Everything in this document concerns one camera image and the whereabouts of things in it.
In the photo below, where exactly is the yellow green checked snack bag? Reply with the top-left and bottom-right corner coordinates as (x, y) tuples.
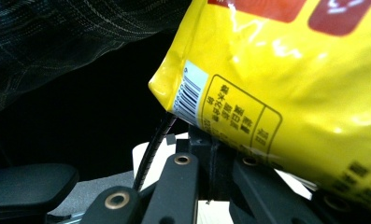
(148, 0), (371, 217)

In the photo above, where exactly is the dark tape strip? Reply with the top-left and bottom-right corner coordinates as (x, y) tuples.
(165, 133), (178, 146)

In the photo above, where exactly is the left hand-held gripper black cable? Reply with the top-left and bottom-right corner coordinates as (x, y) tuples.
(132, 112), (178, 191)

